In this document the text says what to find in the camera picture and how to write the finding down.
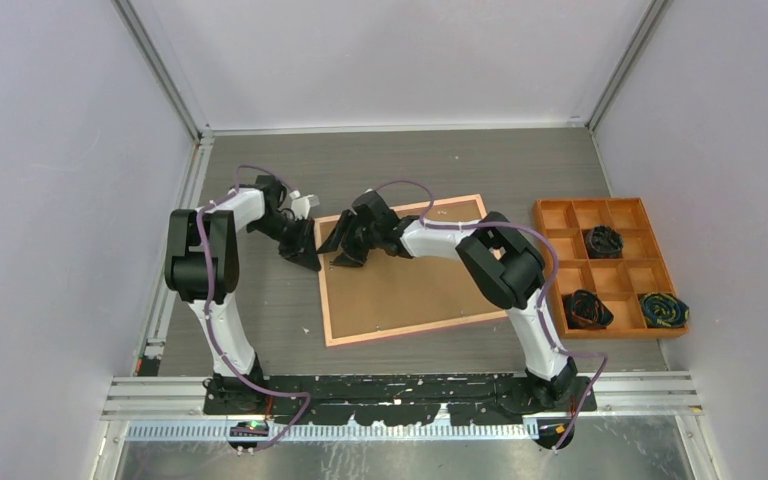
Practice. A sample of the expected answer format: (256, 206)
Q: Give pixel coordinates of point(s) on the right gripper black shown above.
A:
(350, 256)

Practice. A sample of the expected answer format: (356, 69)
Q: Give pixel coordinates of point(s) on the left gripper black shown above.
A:
(303, 250)

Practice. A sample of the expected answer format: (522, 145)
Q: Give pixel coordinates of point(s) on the brown backing board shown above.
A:
(394, 296)

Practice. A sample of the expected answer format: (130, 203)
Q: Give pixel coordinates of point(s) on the pink wooden picture frame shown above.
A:
(387, 274)

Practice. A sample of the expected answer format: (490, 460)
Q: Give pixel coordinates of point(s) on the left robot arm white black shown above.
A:
(202, 266)

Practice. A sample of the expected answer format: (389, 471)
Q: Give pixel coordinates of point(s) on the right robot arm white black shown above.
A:
(506, 267)

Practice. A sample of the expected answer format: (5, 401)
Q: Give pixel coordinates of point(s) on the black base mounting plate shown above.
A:
(394, 400)

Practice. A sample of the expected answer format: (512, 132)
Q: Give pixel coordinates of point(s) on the dark red-striped rolled item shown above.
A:
(585, 311)

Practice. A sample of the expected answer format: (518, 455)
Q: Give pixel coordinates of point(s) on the orange compartment tray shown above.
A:
(619, 283)

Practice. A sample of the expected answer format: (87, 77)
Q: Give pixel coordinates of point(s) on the blue yellow rolled item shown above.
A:
(663, 310)

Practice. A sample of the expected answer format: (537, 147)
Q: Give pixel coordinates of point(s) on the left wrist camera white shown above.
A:
(301, 205)

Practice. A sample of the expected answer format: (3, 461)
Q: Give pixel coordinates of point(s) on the aluminium front rail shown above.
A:
(618, 393)

